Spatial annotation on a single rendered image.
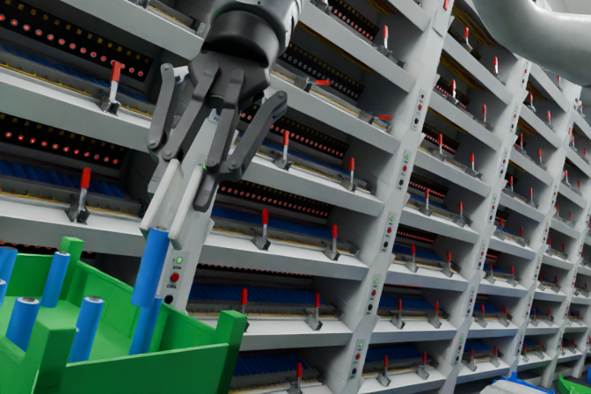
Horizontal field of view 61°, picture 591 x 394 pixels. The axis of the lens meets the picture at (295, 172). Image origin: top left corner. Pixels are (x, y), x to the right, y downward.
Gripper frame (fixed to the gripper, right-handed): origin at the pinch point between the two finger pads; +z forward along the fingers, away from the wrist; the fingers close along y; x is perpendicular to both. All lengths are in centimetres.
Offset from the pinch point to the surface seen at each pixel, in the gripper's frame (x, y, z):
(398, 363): 147, 49, -21
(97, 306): 4.9, -4.6, 9.2
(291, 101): 53, -2, -52
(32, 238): 35.5, -30.9, -2.1
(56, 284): 19.1, -15.8, 6.1
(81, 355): 6.6, -4.7, 13.2
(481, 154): 132, 66, -105
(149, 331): 11.8, -1.3, 9.2
